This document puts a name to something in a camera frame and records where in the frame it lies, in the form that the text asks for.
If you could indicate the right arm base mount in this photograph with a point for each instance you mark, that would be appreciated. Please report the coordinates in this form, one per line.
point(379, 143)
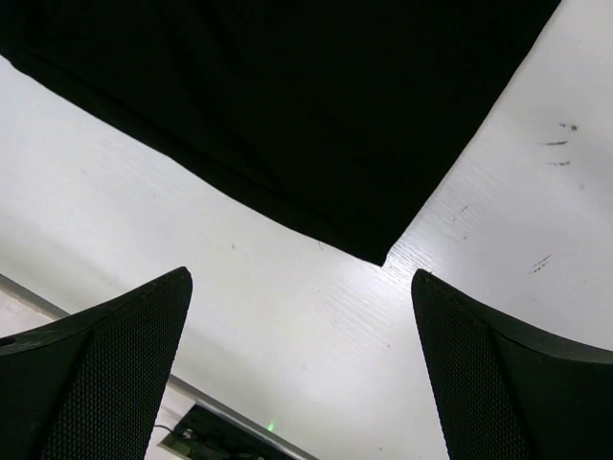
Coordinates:
point(207, 434)

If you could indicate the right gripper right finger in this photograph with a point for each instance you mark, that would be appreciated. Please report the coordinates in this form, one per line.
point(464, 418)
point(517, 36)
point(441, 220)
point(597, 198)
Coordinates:
point(505, 389)

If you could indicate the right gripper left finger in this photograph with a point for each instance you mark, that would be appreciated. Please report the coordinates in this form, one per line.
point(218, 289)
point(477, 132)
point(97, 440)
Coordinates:
point(89, 386)

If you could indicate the black skirt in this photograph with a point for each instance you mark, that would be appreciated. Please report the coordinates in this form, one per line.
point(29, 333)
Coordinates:
point(337, 119)

